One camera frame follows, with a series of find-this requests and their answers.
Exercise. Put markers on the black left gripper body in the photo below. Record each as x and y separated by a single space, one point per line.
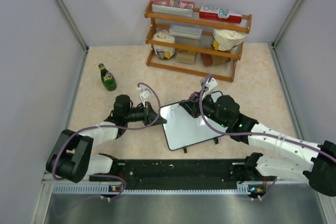
147 110

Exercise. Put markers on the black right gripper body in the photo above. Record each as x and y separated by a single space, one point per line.
197 102

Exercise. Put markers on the white marker pen magenta cap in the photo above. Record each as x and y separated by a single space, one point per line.
191 97

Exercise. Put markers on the white whiteboard black frame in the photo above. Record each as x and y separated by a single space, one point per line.
181 130

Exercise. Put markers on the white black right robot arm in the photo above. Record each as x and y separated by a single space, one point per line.
307 162

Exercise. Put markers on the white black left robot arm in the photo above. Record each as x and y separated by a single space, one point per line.
71 157

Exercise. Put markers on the brown bread package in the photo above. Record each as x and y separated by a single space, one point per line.
213 60

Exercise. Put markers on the tan cardboard box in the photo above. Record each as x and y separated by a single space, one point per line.
186 56

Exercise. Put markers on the green glass bottle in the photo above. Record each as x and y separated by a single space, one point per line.
107 78

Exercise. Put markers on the clear plastic container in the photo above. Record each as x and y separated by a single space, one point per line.
184 35

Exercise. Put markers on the white wrapped jar right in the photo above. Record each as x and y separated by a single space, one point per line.
225 40

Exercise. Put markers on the orange wooden shelf rack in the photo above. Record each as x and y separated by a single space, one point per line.
164 49

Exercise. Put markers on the red white box right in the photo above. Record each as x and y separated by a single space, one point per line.
220 14

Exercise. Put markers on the red white box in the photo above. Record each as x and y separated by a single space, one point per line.
220 14
173 7

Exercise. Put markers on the red white box left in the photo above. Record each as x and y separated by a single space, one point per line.
173 7

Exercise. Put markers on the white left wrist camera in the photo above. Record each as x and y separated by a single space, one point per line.
144 93

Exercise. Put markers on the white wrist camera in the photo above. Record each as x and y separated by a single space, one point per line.
144 93
210 85

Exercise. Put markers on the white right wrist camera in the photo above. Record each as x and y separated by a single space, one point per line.
210 85

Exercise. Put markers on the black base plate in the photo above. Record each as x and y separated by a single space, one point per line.
184 174

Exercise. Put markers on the grey slotted cable duct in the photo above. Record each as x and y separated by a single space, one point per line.
105 189

